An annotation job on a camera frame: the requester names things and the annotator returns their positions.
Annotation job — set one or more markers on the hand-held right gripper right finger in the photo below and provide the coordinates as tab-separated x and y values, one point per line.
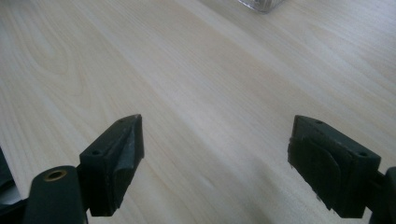
333	168

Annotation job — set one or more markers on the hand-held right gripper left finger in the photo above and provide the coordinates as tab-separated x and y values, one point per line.
109	168

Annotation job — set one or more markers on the clear plastic container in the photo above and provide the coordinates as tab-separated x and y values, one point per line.
261	4

